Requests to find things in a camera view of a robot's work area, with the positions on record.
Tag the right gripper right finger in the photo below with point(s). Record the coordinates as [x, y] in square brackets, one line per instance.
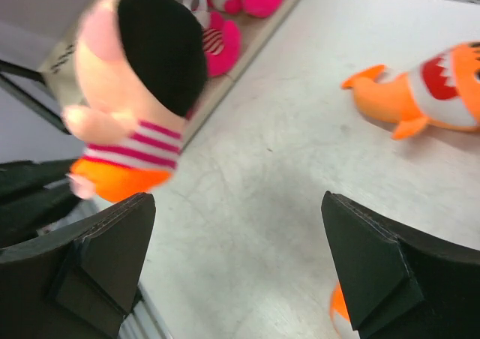
[399, 282]

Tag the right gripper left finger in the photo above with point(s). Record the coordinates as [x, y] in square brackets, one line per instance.
[78, 281]

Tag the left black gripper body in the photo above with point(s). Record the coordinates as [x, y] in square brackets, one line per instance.
[33, 195]

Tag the black haired doll plush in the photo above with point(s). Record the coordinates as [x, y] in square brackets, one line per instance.
[141, 68]

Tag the white pink glasses plush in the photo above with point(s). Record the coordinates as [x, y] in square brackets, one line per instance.
[221, 38]

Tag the cream tiered shelf black frame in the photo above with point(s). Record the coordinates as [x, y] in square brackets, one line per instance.
[53, 87]

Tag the orange shark plush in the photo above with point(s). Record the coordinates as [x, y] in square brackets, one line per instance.
[339, 314]
[442, 91]

